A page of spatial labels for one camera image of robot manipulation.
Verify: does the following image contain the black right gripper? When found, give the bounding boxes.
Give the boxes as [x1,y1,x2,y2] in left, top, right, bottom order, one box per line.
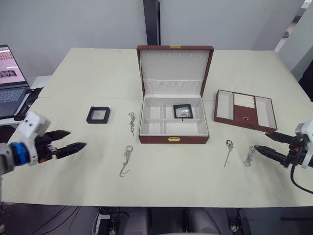
[254,132,309,170]

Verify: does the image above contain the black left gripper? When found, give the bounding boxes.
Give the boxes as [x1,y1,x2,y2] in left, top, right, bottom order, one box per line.
[35,130,87,164]

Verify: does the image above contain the black square display case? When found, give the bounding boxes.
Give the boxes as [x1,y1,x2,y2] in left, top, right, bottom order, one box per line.
[173,103,194,122]
[86,105,112,125]

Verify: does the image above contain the brown jewelry tray white compartments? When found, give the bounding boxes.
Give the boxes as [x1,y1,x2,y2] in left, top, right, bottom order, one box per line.
[213,89,278,133]

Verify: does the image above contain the brown jewelry box white lining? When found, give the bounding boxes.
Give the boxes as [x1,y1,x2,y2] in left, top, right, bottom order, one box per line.
[135,45,215,145]

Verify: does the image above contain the black laptop stand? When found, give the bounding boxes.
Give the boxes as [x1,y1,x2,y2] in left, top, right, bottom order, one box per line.
[13,86,45,122]

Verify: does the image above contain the black chair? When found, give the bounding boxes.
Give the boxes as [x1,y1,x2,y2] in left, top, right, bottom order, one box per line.
[298,63,313,102]

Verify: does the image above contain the open laptop computer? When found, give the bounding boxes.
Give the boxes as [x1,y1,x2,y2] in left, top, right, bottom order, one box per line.
[0,44,30,120]

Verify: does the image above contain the black table leg with caster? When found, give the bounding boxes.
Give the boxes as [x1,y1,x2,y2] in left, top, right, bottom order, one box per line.
[226,208,253,235]

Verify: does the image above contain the black vertical pillar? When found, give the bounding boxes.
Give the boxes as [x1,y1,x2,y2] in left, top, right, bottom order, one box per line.
[142,0,161,46]

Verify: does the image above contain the silver chain with clasp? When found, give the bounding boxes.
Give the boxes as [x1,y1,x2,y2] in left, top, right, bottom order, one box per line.
[243,145,257,168]

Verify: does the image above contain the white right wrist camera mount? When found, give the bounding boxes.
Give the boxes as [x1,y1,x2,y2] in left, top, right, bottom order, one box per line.
[294,120,313,170]

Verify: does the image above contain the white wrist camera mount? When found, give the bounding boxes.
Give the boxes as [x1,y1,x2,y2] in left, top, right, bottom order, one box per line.
[294,120,313,170]
[18,112,51,166]

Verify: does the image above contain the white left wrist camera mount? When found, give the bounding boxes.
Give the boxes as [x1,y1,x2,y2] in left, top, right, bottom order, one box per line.
[18,112,51,166]

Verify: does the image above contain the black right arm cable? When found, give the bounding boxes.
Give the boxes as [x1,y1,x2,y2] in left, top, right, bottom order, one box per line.
[290,163,313,195]

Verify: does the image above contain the silver chain with round pendant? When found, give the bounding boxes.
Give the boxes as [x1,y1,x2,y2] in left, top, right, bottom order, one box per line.
[224,139,234,168]

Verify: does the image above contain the long silver chain with ring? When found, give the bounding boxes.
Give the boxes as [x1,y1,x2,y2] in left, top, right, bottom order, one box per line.
[119,145,134,178]

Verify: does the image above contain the short silver chain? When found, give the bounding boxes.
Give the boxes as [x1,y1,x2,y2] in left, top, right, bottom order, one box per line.
[128,112,137,138]

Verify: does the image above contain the black floor cable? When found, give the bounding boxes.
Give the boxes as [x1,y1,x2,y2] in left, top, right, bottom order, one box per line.
[30,206,82,235]

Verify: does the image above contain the grey metal frame post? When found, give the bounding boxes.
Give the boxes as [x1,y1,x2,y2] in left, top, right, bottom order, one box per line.
[273,14,303,53]

